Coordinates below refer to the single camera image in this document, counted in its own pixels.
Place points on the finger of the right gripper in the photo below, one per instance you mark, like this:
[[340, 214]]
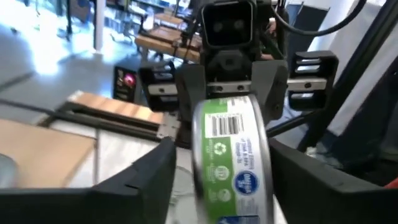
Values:
[[270, 90], [190, 90]]

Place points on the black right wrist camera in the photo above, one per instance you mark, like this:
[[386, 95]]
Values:
[[228, 25]]

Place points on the background wooden table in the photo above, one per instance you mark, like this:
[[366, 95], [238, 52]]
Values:
[[161, 46]]

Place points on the wooden shelf black metal legs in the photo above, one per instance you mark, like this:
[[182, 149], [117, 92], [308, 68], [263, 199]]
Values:
[[40, 149]]

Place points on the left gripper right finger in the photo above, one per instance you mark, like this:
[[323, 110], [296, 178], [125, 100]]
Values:
[[326, 199]]

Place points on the black box pink light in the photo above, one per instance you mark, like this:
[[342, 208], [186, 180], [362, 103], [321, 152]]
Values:
[[124, 82]]

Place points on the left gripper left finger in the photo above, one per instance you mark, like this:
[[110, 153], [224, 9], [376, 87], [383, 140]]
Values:
[[93, 205]]

